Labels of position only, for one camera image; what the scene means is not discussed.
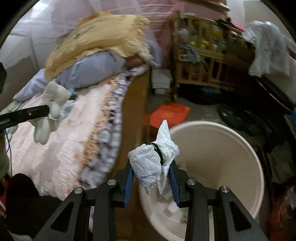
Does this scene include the checkered bed sheet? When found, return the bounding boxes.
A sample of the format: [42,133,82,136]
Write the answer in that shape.
[80,65,148,188]

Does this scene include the orange cloth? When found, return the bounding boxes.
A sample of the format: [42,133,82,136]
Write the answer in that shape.
[269,183,296,241]

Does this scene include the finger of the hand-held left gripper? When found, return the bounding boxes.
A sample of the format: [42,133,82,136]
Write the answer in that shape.
[0,105,50,128]

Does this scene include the white tissue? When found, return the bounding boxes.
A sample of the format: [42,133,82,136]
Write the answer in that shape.
[128,120,180,195]

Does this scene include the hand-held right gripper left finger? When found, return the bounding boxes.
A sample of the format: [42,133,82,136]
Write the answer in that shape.
[33,160,136,241]

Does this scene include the yellow blanket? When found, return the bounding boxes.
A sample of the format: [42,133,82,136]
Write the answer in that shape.
[44,11,156,81]

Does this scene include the pink fringed blanket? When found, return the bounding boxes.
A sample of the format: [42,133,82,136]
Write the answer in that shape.
[5,76,116,202]

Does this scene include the blue wrapper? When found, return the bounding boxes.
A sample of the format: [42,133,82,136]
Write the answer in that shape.
[60,101,75,118]

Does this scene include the wooden bed frame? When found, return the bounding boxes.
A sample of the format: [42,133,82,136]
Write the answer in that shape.
[113,70,151,234]

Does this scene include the red bag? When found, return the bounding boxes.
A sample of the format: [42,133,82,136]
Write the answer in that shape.
[149,101,191,128]

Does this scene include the white plastic bucket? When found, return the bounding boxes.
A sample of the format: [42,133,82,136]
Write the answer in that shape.
[138,120,265,241]

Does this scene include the dark furniture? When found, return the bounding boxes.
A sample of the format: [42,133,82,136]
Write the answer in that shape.
[252,72,296,149]

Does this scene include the black bag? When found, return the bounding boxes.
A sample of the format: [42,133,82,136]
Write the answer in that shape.
[178,83,232,106]

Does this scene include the wooden crib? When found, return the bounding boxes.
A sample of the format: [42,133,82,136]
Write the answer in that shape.
[170,10,255,102]

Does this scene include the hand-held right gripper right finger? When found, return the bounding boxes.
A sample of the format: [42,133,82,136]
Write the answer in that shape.
[169,160,270,241]

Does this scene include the white cloth on crib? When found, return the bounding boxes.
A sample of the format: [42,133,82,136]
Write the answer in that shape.
[242,20,294,78]

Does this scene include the white paper scrap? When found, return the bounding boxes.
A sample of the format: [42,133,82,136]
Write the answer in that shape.
[165,200,188,224]

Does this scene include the white cardboard box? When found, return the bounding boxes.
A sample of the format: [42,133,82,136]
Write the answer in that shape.
[151,68,173,96]

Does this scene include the black floor fan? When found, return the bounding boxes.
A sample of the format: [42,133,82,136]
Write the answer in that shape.
[217,103,262,136]

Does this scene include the pale cloth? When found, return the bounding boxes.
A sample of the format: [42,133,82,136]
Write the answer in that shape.
[270,141,294,183]

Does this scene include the white paper towel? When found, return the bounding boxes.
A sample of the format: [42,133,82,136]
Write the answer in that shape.
[33,81,70,146]

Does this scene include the person's black pants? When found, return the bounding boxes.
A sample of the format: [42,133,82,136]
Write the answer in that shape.
[5,173,63,237]

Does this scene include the thin black cable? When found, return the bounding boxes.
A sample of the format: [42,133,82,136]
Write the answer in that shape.
[4,130,13,178]

